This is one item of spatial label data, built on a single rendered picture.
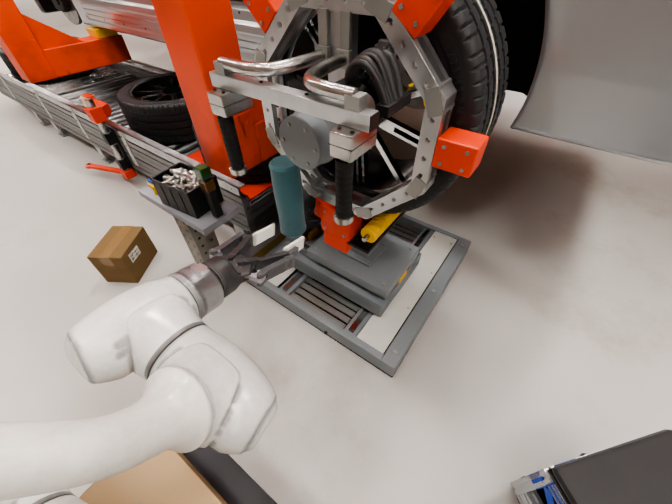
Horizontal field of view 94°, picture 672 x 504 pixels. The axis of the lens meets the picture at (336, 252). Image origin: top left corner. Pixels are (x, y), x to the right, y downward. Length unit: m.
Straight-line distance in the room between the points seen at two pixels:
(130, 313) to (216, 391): 0.17
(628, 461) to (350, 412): 0.74
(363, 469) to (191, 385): 0.87
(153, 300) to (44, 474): 0.22
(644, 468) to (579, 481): 0.16
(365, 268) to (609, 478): 0.88
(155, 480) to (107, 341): 0.48
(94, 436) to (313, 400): 0.95
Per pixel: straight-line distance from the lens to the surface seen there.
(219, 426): 0.44
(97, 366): 0.50
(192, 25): 1.15
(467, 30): 0.78
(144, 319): 0.50
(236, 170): 0.87
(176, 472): 0.90
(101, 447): 0.39
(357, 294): 1.29
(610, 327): 1.81
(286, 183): 0.92
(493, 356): 1.46
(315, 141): 0.73
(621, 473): 1.07
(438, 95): 0.72
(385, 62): 0.65
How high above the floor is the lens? 1.19
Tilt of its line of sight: 46 degrees down
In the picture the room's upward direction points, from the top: 1 degrees counter-clockwise
